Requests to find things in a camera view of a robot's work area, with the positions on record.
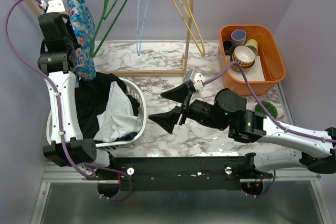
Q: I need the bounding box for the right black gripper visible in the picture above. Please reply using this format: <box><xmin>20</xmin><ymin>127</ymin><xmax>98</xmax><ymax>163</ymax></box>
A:
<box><xmin>148</xmin><ymin>82</ymin><xmax>227</xmax><ymax>134</ymax></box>

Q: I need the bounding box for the floral blue garment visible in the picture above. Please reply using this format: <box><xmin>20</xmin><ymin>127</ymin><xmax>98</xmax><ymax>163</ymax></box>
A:
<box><xmin>67</xmin><ymin>0</ymin><xmax>96</xmax><ymax>87</ymax></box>

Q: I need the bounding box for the green hanger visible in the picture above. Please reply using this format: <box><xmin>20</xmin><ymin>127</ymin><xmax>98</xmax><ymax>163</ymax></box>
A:
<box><xmin>89</xmin><ymin>0</ymin><xmax>133</xmax><ymax>58</ymax></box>

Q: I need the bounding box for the black pleated skirt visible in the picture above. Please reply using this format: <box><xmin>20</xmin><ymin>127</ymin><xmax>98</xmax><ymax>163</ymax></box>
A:
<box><xmin>75</xmin><ymin>73</ymin><xmax>140</xmax><ymax>139</ymax></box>

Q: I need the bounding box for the blue denim skirt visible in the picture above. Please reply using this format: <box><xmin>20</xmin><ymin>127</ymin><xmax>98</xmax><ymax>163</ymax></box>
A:
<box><xmin>116</xmin><ymin>132</ymin><xmax>138</xmax><ymax>142</ymax></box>

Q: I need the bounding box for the white cloth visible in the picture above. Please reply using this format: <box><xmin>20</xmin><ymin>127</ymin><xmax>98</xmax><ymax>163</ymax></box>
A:
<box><xmin>93</xmin><ymin>82</ymin><xmax>142</xmax><ymax>143</ymax></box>

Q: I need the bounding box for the yellow hanger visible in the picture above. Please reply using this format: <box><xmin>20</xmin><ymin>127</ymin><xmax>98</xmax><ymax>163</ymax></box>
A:
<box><xmin>171</xmin><ymin>0</ymin><xmax>205</xmax><ymax>57</ymax></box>

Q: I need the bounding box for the light blue wire hanger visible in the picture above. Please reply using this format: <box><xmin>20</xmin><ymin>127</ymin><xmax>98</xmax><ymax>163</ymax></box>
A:
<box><xmin>136</xmin><ymin>0</ymin><xmax>149</xmax><ymax>56</ymax></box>

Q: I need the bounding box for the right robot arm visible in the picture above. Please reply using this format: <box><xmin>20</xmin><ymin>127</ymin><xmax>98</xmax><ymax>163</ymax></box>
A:
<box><xmin>149</xmin><ymin>84</ymin><xmax>335</xmax><ymax>178</ymax></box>

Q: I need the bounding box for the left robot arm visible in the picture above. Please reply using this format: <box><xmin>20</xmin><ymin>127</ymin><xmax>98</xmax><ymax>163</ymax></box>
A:
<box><xmin>38</xmin><ymin>12</ymin><xmax>117</xmax><ymax>179</ymax></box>

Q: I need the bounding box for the white laundry basket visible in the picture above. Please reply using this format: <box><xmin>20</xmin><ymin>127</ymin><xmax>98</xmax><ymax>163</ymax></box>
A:
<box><xmin>47</xmin><ymin>72</ymin><xmax>145</xmax><ymax>149</ymax></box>

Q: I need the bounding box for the black cup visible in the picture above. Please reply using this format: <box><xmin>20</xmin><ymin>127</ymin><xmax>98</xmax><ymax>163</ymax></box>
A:
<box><xmin>223</xmin><ymin>40</ymin><xmax>234</xmax><ymax>55</ymax></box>

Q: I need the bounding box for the green interior mug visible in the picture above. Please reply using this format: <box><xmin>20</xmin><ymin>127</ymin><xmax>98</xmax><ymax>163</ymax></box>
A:
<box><xmin>255</xmin><ymin>101</ymin><xmax>284</xmax><ymax>121</ymax></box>

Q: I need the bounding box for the patterned white bowl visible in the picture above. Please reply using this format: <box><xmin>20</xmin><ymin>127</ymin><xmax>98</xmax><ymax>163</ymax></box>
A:
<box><xmin>230</xmin><ymin>46</ymin><xmax>256</xmax><ymax>69</ymax></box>

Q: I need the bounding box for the purple cup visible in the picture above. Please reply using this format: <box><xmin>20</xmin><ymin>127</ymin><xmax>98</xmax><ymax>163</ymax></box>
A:
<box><xmin>230</xmin><ymin>29</ymin><xmax>247</xmax><ymax>48</ymax></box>

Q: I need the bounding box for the cream cup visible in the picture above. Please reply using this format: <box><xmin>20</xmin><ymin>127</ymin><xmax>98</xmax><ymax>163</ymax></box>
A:
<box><xmin>245</xmin><ymin>39</ymin><xmax>259</xmax><ymax>56</ymax></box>

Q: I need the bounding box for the orange plastic bin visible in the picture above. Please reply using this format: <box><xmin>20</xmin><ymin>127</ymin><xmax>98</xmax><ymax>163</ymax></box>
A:
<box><xmin>218</xmin><ymin>25</ymin><xmax>286</xmax><ymax>96</ymax></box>

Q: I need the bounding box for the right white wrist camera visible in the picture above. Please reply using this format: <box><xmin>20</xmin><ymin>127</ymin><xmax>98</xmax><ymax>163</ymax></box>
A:
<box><xmin>183</xmin><ymin>69</ymin><xmax>205</xmax><ymax>91</ymax></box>

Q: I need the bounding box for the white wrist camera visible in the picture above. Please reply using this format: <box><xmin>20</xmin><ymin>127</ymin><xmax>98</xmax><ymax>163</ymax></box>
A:
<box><xmin>38</xmin><ymin>0</ymin><xmax>66</xmax><ymax>14</ymax></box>
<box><xmin>183</xmin><ymin>69</ymin><xmax>205</xmax><ymax>91</ymax></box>

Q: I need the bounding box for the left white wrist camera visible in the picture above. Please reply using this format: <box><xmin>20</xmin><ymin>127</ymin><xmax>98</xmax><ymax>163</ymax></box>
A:
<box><xmin>38</xmin><ymin>0</ymin><xmax>66</xmax><ymax>14</ymax></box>

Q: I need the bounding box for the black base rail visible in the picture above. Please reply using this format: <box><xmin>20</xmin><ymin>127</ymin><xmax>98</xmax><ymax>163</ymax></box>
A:
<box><xmin>95</xmin><ymin>155</ymin><xmax>272</xmax><ymax>191</ymax></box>

